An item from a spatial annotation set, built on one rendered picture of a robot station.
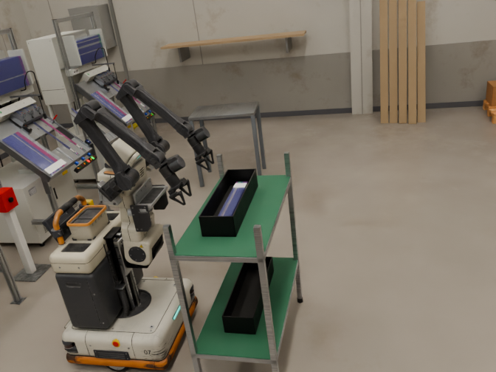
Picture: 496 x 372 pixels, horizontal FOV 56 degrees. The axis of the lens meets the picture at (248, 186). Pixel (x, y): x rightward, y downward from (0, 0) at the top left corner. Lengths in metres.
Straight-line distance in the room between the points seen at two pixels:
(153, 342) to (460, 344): 1.77
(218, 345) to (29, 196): 2.59
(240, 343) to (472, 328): 1.43
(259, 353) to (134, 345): 0.78
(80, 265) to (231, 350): 0.94
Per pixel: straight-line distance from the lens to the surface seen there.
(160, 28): 7.68
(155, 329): 2.88
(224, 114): 4.90
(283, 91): 7.31
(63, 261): 2.78
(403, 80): 6.72
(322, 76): 7.19
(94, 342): 3.01
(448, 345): 3.07
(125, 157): 2.47
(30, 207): 4.60
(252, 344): 2.54
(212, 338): 2.62
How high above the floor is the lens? 2.08
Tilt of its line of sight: 24 degrees down
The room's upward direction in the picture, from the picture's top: 8 degrees counter-clockwise
